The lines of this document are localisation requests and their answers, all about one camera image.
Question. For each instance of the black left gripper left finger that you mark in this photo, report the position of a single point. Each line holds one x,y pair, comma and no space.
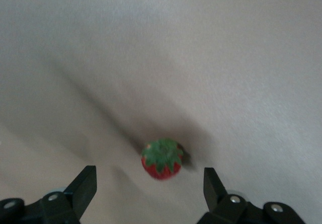
83,188

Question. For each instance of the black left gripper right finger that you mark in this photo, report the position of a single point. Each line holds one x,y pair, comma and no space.
213,191

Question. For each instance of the red strawberry green cap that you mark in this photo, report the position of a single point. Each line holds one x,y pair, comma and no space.
162,158

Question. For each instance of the brown table cover cloth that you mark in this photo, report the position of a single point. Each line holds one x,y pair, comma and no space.
161,32

